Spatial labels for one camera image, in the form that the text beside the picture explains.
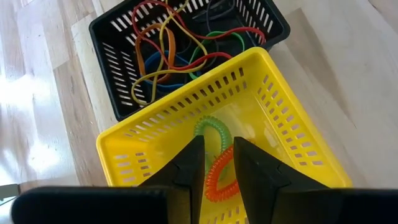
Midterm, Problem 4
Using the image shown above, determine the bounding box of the yellow rubber band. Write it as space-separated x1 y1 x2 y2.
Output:
130 0 208 105

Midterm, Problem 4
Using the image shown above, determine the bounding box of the red coil wristband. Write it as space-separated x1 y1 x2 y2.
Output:
204 144 242 203

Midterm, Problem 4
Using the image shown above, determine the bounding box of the green coil wristband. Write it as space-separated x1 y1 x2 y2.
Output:
193 115 234 175

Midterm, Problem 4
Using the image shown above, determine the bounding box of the green rubber band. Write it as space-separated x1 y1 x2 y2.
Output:
188 30 246 80

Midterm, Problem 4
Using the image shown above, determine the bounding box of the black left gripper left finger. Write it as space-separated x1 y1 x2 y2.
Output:
11 135 206 224

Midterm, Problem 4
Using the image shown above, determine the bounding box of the black plastic basket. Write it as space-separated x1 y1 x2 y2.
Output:
88 0 291 122

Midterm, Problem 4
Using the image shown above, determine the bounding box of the red rubber band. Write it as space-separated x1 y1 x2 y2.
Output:
132 0 267 71

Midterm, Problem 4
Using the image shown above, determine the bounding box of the yellow plastic basket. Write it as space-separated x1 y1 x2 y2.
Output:
95 46 353 224

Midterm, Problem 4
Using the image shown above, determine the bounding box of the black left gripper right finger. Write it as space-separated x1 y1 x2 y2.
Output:
233 136 398 224

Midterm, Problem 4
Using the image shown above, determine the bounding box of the orange rubber band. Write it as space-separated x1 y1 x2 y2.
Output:
135 23 177 83

